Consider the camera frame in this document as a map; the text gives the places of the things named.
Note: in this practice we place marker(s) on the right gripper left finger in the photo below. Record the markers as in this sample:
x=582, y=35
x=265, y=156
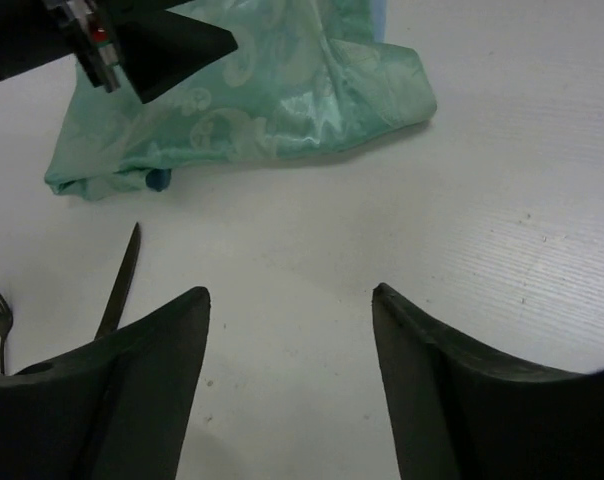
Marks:
x=115, y=408

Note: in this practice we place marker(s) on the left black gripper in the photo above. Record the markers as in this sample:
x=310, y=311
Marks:
x=156, y=48

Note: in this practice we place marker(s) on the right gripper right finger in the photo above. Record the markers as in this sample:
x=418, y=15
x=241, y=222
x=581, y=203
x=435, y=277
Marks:
x=461, y=409

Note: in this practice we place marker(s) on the green patterned cloth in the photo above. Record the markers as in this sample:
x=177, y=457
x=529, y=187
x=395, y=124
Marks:
x=308, y=77

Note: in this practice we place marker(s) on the black table knife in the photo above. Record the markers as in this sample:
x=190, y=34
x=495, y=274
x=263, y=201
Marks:
x=119, y=293

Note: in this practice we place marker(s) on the dark metal fork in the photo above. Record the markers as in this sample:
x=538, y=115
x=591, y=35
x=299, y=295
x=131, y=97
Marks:
x=6, y=324

